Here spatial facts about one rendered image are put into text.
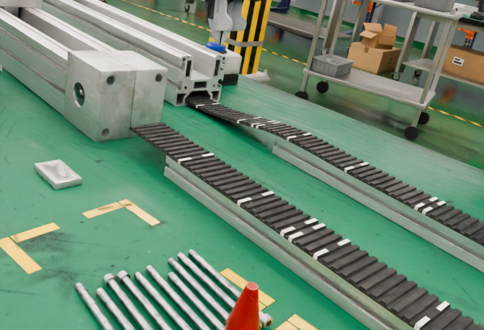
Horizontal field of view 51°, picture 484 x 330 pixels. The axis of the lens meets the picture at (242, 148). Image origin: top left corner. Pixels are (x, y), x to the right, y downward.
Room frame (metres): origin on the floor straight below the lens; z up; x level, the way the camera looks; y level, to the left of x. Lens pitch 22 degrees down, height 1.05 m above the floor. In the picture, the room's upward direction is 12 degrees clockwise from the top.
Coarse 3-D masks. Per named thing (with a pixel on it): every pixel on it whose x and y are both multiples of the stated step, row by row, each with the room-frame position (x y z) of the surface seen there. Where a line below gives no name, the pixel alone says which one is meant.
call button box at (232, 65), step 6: (228, 54) 1.00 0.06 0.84; (234, 54) 1.01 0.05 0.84; (228, 60) 0.98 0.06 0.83; (234, 60) 0.99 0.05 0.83; (240, 60) 1.00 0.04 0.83; (222, 66) 0.97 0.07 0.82; (228, 66) 0.98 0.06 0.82; (234, 66) 0.99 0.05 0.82; (240, 66) 1.01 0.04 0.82; (228, 72) 0.99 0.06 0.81; (234, 72) 1.00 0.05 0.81; (228, 78) 0.99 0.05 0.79; (234, 78) 1.00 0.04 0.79; (222, 84) 0.98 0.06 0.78; (228, 84) 0.99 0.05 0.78
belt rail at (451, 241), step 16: (288, 144) 0.66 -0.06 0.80; (288, 160) 0.66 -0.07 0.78; (304, 160) 0.65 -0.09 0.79; (320, 160) 0.62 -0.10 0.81; (320, 176) 0.62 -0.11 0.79; (336, 176) 0.61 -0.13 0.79; (352, 192) 0.58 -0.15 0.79; (368, 192) 0.57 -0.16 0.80; (384, 208) 0.55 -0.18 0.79; (400, 208) 0.54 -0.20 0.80; (400, 224) 0.53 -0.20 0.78; (416, 224) 0.52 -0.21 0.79; (432, 224) 0.51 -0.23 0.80; (432, 240) 0.51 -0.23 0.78; (448, 240) 0.50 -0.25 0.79; (464, 240) 0.49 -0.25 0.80; (464, 256) 0.48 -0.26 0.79; (480, 256) 0.48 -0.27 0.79
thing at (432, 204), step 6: (432, 198) 0.55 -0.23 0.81; (438, 198) 0.56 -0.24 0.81; (420, 204) 0.53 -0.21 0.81; (426, 204) 0.53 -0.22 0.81; (432, 204) 0.54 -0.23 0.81; (438, 204) 0.54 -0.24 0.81; (444, 204) 0.55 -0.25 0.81; (420, 210) 0.52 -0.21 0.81; (426, 210) 0.52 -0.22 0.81; (432, 210) 0.52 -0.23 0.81
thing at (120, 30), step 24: (48, 0) 1.12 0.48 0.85; (72, 0) 1.10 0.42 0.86; (96, 0) 1.16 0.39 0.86; (72, 24) 1.04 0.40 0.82; (96, 24) 1.00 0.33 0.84; (120, 24) 0.94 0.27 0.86; (144, 24) 0.99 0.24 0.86; (120, 48) 0.91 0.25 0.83; (144, 48) 0.88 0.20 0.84; (168, 48) 0.83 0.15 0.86; (192, 48) 0.89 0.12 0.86; (168, 72) 0.81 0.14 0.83; (192, 72) 0.86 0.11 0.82; (216, 72) 0.86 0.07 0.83; (168, 96) 0.80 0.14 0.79; (216, 96) 0.87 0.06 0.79
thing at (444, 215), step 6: (438, 210) 0.52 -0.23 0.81; (444, 210) 0.53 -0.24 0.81; (450, 210) 0.54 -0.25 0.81; (456, 210) 0.53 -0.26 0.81; (432, 216) 0.51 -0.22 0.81; (438, 216) 0.51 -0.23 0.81; (444, 216) 0.51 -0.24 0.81; (450, 216) 0.51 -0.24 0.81; (456, 216) 0.52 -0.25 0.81; (438, 222) 0.50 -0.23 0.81; (444, 222) 0.50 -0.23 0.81
